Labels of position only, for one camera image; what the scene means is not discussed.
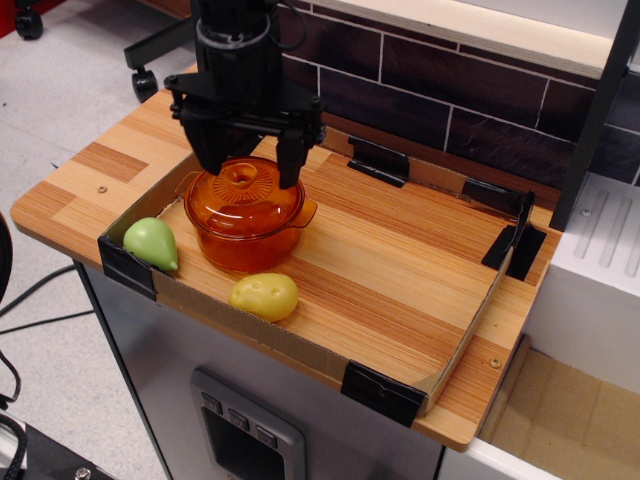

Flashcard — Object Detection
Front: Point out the black right shelf post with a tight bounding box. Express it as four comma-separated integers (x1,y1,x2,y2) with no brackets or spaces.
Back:
549,0,639,232

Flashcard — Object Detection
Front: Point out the yellow toy potato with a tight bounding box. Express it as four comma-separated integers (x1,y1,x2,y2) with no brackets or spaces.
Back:
228,273,299,322

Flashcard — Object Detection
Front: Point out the grey oven control panel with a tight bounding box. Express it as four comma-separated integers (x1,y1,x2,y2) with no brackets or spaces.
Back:
190,369,307,480

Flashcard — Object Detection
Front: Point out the light wooden shelf board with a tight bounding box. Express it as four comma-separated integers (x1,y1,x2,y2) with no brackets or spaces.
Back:
327,0,614,81

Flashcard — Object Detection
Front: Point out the orange transparent pot lid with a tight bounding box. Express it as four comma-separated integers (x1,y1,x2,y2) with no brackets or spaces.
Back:
185,157,316,239

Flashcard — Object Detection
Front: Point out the green toy pear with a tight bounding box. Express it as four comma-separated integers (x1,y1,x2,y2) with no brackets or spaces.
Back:
123,217,179,271

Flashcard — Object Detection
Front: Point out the black chair base with casters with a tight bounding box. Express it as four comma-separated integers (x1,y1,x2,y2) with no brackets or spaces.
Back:
124,17,193,103

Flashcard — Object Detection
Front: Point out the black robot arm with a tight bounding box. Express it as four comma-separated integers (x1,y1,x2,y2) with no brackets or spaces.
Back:
164,1,325,190

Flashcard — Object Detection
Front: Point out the white toy sink unit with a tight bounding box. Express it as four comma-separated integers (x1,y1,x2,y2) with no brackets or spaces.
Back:
525,174,639,392

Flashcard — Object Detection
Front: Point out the orange transparent plastic pot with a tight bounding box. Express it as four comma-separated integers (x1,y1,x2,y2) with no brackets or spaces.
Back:
184,172,307,272

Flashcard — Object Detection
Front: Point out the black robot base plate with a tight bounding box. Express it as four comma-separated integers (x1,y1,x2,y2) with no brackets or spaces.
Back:
1,412,114,480

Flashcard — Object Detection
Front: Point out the black floor cable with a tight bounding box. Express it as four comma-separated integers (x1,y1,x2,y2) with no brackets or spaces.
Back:
0,263,96,336

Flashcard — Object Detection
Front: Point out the black caster wheel far left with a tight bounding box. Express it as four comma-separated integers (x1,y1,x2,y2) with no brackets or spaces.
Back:
14,0,44,41

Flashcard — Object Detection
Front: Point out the cardboard fence with black tape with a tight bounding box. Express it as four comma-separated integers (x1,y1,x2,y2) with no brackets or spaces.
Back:
98,128,558,444

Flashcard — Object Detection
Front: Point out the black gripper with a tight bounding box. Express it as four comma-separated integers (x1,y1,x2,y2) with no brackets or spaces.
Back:
165,19,326,189

